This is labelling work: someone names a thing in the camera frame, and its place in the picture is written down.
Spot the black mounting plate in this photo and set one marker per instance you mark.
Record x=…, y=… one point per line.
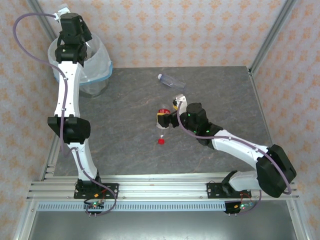
x=213, y=190
x=112, y=190

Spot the right aluminium frame post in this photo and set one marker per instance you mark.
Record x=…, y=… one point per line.
x=272, y=35

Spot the red labelled bottle red cap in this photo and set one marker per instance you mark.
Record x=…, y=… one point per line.
x=163, y=110

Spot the left circuit board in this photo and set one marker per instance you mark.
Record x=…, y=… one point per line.
x=95, y=205

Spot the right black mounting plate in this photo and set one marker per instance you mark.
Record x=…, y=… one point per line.
x=213, y=190

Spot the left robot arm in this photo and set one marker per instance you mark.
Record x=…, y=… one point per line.
x=67, y=87

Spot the right circuit board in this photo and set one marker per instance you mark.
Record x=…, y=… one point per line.
x=243, y=205

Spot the clear bottle with white cap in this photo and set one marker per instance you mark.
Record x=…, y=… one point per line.
x=172, y=82

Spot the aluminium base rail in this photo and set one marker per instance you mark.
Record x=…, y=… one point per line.
x=160, y=186

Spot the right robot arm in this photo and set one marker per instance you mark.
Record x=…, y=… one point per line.
x=237, y=147

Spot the circuit board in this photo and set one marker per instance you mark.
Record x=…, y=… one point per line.
x=95, y=205
x=243, y=205

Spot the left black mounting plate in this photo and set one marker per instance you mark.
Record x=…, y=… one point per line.
x=112, y=190

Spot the aluminium frame post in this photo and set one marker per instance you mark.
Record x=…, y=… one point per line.
x=272, y=35
x=42, y=20

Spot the white mesh lined bin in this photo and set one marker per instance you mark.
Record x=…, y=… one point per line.
x=100, y=67

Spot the left aluminium frame post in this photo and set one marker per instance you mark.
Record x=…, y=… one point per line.
x=42, y=20

